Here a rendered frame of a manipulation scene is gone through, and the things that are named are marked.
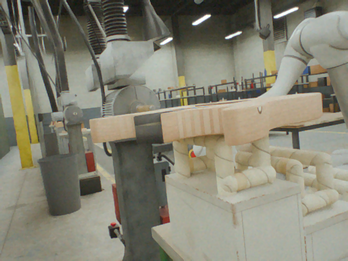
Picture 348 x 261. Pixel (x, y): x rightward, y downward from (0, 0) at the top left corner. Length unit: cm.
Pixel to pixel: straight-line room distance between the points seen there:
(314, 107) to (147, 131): 30
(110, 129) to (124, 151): 115
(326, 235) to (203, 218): 23
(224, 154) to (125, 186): 128
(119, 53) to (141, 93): 36
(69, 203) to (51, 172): 46
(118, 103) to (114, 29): 35
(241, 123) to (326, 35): 85
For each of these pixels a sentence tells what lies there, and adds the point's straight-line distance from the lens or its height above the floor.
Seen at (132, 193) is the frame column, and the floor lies 79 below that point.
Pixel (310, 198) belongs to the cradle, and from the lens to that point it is 68.
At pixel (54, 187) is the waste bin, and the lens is 423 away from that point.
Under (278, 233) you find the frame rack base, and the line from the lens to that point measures 59.
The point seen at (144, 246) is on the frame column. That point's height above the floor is 47.
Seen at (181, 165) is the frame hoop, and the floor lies 113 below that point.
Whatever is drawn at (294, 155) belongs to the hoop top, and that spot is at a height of 112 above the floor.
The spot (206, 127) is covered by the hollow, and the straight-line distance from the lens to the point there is 50.
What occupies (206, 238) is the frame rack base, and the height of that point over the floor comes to 101.
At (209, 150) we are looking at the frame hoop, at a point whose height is 115.
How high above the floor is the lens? 127
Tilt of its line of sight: 6 degrees down
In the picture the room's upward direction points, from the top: 7 degrees counter-clockwise
